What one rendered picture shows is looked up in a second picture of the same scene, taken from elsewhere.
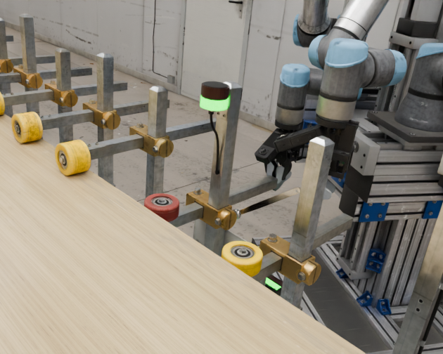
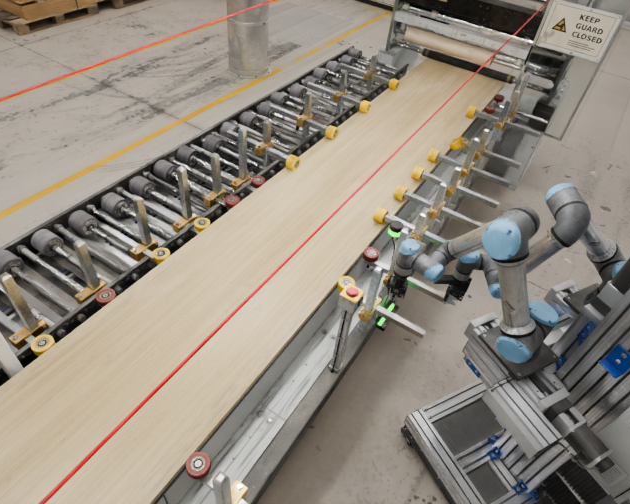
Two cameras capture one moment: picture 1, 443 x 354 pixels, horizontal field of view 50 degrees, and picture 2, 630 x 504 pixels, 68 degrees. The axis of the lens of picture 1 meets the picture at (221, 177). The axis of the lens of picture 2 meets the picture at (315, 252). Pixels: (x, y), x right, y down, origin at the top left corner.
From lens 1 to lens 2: 1.81 m
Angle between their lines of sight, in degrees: 62
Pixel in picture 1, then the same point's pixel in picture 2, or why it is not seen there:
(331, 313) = (470, 418)
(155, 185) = not seen: hidden behind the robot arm
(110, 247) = (331, 245)
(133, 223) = (350, 248)
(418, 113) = not seen: hidden behind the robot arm
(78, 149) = (380, 213)
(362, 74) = (404, 260)
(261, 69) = not seen: outside the picture
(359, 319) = (476, 438)
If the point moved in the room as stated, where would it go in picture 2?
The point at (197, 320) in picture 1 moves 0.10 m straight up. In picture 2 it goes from (303, 274) to (304, 260)
